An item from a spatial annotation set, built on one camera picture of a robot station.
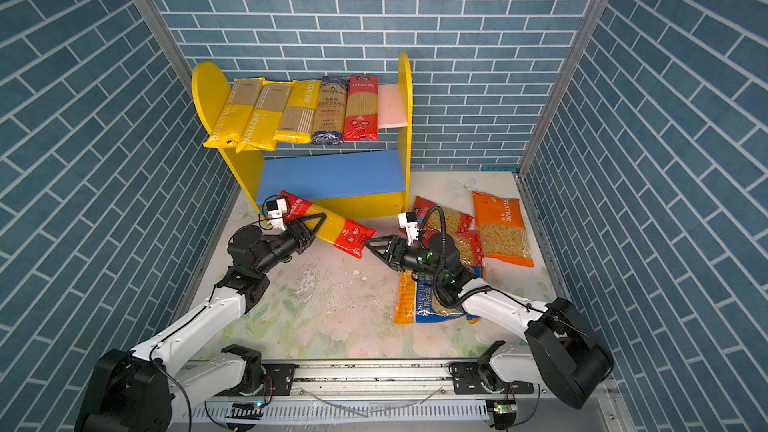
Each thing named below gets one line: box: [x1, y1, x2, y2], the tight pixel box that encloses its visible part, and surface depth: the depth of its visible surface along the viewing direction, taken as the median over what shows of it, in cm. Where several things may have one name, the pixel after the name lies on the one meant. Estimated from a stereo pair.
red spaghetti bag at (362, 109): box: [344, 75, 379, 141], surface depth 77 cm
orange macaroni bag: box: [472, 191, 534, 267], surface depth 101 cm
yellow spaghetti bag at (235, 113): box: [203, 78, 265, 148], surface depth 76 cm
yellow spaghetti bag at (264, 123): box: [235, 81, 294, 153], surface depth 76 cm
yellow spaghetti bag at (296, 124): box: [272, 80, 322, 144], surface depth 77 cm
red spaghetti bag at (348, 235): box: [280, 190, 377, 259], surface depth 75 cm
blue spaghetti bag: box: [312, 75, 348, 146], surface depth 77 cm
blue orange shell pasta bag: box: [394, 270, 481, 325], surface depth 84 cm
